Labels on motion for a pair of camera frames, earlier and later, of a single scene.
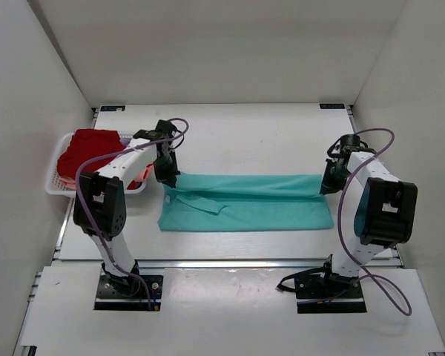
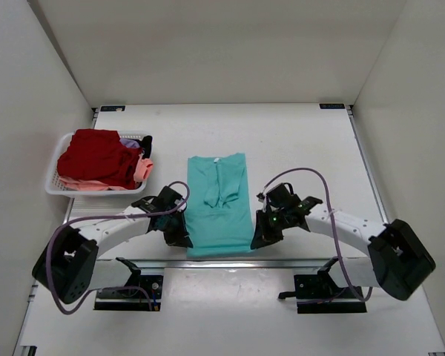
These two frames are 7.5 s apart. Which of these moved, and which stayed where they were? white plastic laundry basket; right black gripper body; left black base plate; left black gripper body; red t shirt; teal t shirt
Moved: right black gripper body; left black gripper body; teal t shirt
Stayed: white plastic laundry basket; red t shirt; left black base plate
